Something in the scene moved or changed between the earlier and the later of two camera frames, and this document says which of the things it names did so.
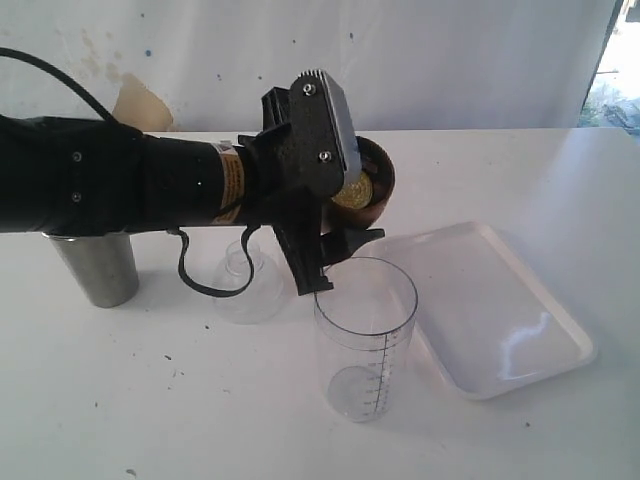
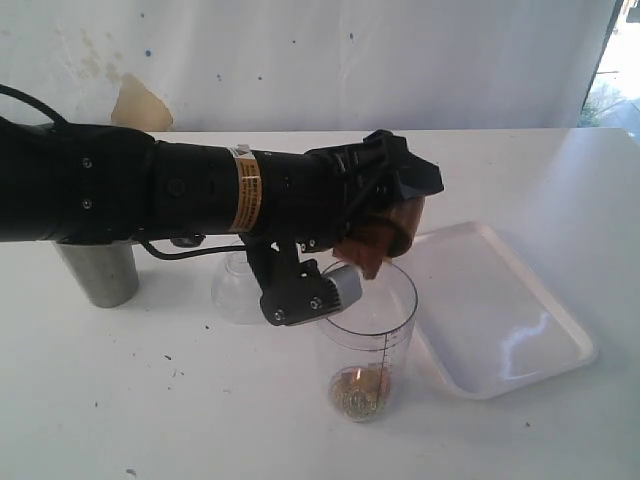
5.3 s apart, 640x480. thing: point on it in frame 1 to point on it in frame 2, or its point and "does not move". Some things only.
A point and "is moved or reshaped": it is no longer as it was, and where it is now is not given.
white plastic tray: [488, 322] does not move
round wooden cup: [379, 165] is moved or reshaped
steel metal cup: [104, 264] does not move
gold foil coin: [357, 194] is moved or reshaped
